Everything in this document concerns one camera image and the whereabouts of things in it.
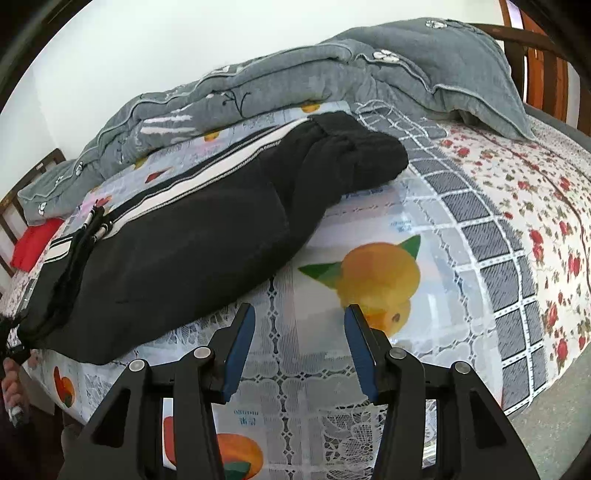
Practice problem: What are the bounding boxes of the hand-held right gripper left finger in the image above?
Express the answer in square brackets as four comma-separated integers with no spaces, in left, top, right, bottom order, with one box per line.
[58,303,256,480]

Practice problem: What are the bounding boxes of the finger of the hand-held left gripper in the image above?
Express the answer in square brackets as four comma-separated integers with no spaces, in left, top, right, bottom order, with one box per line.
[0,316,29,366]

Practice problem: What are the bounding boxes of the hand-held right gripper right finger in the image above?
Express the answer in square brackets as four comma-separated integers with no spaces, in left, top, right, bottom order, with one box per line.
[344,305,541,480]

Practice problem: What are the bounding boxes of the black pants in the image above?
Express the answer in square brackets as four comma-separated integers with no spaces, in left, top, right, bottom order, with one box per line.
[16,111,409,366]

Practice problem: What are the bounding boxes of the person's left hand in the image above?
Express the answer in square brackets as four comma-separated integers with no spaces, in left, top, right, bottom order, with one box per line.
[2,360,29,426]

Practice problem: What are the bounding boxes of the fruit print plastic mat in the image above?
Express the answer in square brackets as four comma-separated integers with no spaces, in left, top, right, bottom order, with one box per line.
[28,99,550,480]

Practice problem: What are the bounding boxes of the red pillow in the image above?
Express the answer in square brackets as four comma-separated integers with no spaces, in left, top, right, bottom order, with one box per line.
[11,218,66,271]

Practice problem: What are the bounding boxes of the dark wooden headboard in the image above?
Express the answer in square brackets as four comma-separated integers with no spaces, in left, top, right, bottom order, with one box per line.
[0,148,66,278]

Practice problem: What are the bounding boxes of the grey floral quilt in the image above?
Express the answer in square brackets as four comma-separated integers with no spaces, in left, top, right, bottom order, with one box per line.
[17,17,539,227]

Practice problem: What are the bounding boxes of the wooden bed frame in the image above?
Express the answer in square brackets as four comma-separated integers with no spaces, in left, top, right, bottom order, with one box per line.
[0,114,591,377]

